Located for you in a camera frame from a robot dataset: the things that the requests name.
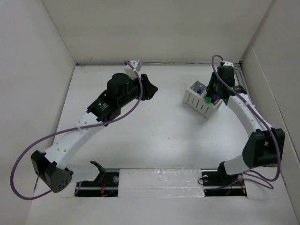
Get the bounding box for aluminium rail right side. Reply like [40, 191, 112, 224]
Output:
[234, 63, 256, 108]

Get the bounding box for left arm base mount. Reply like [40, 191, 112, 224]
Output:
[74, 161, 120, 197]

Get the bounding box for silver bolt head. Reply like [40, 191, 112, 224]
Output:
[112, 176, 119, 183]

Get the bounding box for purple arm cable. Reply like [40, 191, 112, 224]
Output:
[10, 60, 145, 200]
[211, 55, 282, 190]

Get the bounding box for blue cap small bottle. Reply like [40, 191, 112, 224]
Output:
[197, 86, 203, 95]

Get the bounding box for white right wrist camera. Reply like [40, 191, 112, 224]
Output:
[220, 60, 234, 68]

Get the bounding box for red wire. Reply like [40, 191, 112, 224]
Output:
[100, 178, 109, 196]

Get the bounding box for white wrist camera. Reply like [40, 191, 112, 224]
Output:
[124, 60, 143, 78]
[220, 60, 234, 68]

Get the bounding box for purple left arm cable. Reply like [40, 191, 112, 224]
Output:
[10, 60, 145, 200]

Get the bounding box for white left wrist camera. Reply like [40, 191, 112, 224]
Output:
[124, 60, 143, 78]

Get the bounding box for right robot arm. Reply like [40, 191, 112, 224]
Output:
[206, 61, 285, 185]

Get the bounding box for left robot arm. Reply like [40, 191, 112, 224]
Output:
[30, 73, 158, 193]

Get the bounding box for white desk organizer box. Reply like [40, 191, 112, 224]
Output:
[183, 81, 223, 120]

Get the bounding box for purple cap highlighter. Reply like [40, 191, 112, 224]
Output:
[212, 95, 219, 102]

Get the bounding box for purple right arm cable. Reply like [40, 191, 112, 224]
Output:
[211, 55, 282, 190]

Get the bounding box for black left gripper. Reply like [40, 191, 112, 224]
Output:
[118, 73, 158, 108]

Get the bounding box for green cap highlighter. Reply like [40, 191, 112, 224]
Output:
[205, 97, 211, 104]

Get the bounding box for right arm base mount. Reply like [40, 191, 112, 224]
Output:
[198, 167, 247, 197]

